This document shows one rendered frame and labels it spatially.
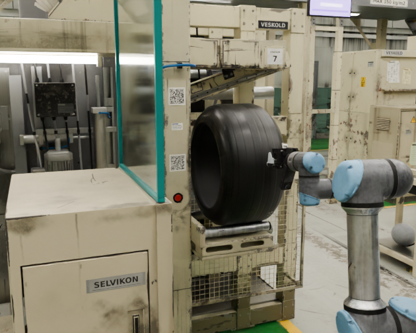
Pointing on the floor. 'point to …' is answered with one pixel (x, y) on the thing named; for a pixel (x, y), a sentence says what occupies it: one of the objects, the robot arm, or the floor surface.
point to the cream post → (183, 22)
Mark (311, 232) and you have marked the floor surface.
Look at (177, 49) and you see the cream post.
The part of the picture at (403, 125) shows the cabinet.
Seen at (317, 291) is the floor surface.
